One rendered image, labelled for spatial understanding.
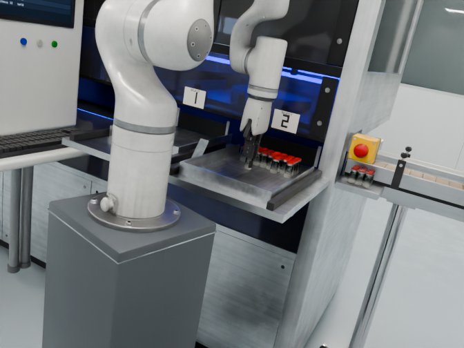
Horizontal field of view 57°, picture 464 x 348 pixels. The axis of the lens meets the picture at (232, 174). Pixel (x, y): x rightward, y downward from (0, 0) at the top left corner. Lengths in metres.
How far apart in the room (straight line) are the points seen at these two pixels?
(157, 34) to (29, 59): 0.90
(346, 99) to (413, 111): 4.62
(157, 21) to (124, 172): 0.28
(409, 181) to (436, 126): 4.50
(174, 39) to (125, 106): 0.16
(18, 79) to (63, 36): 0.23
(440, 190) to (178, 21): 0.96
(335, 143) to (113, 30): 0.76
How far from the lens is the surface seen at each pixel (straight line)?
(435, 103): 5.90
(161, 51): 0.77
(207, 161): 1.24
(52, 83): 1.69
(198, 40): 0.77
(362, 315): 1.66
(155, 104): 0.81
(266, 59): 1.18
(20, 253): 2.01
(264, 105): 1.20
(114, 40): 0.84
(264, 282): 1.55
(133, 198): 0.85
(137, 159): 0.83
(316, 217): 1.40
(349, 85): 1.31
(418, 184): 1.43
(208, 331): 1.77
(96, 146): 1.29
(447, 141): 5.93
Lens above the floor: 1.24
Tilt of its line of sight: 17 degrees down
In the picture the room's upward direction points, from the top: 10 degrees clockwise
